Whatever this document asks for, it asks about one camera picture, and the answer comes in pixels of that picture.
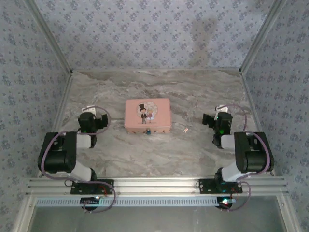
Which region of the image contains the pink tin box with couple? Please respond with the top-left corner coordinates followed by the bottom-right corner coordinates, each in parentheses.
top-left (124, 98), bottom-right (172, 135)

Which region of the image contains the small controller board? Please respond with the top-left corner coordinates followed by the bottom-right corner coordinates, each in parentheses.
top-left (80, 196), bottom-right (101, 206)
top-left (217, 197), bottom-right (236, 210)

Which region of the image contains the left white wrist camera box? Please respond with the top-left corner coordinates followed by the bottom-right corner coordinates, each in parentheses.
top-left (83, 105), bottom-right (98, 117)

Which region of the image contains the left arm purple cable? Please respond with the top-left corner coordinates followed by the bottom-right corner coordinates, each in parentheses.
top-left (39, 106), bottom-right (112, 181)

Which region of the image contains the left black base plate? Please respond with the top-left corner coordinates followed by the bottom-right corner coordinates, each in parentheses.
top-left (70, 180), bottom-right (115, 195)

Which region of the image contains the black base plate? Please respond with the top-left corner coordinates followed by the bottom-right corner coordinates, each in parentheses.
top-left (70, 180), bottom-right (115, 195)
top-left (198, 178), bottom-right (243, 194)

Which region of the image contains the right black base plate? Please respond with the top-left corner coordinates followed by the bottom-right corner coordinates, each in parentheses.
top-left (198, 178), bottom-right (243, 194)

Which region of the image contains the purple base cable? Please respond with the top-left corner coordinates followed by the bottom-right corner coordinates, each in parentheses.
top-left (81, 185), bottom-right (117, 214)
top-left (220, 180), bottom-right (252, 213)

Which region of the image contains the aluminium back rail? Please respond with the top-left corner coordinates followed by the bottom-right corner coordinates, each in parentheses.
top-left (71, 68), bottom-right (242, 73)

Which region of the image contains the aluminium mounting rail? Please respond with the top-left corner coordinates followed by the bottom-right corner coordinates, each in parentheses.
top-left (25, 176), bottom-right (289, 195)

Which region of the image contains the aluminium frame post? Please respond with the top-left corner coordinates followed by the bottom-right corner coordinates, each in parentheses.
top-left (24, 0), bottom-right (74, 73)
top-left (239, 0), bottom-right (288, 73)

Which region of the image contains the white slotted cable duct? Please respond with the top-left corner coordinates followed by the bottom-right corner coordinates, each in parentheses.
top-left (35, 196), bottom-right (224, 207)

